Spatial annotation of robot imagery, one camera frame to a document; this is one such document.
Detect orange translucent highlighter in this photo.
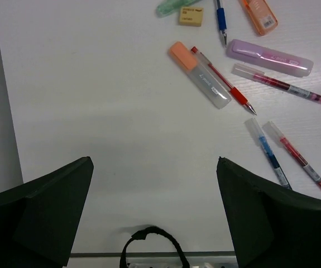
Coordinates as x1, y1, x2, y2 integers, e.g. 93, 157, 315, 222
240, 0, 279, 36

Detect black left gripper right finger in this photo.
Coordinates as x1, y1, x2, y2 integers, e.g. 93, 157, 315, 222
217, 157, 321, 267

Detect green highlighter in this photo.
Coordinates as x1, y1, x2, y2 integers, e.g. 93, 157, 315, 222
155, 0, 199, 17

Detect purple highlighter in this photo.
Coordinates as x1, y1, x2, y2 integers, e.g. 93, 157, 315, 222
226, 39, 314, 78

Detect blue gel pen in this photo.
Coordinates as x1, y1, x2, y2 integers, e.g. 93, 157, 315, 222
215, 0, 227, 47

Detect orange capped clear highlighter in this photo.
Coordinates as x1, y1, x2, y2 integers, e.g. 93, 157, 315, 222
169, 41, 231, 109

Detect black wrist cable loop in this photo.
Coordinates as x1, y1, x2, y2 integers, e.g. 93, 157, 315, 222
119, 226, 190, 268

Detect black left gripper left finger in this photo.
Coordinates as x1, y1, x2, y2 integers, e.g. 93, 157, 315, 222
0, 157, 94, 267

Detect yellow eraser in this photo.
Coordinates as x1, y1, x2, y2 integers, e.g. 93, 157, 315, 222
179, 7, 204, 27

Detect dark red capped pen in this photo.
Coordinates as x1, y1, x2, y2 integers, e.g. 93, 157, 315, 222
232, 64, 321, 104

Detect red gel pen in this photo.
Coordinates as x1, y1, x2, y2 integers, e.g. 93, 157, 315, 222
190, 46, 257, 116

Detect blue capped pen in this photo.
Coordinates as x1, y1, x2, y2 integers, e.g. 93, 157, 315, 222
245, 118, 292, 190

